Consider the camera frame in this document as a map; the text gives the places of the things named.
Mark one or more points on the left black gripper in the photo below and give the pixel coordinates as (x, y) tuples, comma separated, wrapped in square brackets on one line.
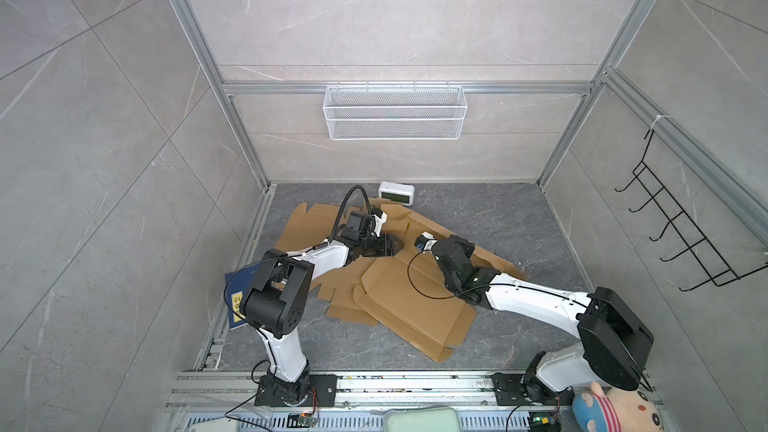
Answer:
[(388, 244)]

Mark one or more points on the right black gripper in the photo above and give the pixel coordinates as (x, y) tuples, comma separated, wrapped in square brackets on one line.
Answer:
[(468, 247)]

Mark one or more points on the cardboard box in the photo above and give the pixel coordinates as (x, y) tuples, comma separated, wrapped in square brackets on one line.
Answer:
[(407, 292)]

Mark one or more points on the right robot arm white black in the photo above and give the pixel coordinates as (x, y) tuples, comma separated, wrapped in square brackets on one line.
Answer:
[(613, 343)]

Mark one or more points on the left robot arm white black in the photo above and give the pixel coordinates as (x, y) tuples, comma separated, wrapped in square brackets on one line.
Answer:
[(275, 300)]

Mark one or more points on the pale green box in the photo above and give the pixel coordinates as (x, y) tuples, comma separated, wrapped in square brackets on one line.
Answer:
[(437, 419)]

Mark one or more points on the white digital clock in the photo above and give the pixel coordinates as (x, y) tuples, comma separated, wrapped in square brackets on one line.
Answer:
[(397, 192)]

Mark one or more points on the lower flat cardboard sheet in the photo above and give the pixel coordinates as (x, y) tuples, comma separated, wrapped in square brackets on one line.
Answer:
[(338, 268)]

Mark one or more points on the blue book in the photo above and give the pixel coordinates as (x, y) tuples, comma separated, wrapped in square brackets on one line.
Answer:
[(235, 300)]

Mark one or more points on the pink plush pig toy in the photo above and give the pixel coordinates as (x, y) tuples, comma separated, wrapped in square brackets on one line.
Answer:
[(615, 410)]

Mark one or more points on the white wire mesh basket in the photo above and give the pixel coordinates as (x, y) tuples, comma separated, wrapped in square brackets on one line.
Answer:
[(359, 113)]

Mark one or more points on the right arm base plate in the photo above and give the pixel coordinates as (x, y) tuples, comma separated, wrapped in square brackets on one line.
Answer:
[(518, 389)]

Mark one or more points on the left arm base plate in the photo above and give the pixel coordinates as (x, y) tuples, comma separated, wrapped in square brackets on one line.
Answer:
[(308, 390)]

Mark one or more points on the aluminium rail base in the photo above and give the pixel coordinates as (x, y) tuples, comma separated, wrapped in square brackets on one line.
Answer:
[(360, 401)]

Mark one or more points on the black wire hook rack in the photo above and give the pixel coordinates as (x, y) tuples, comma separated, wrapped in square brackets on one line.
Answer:
[(680, 223)]

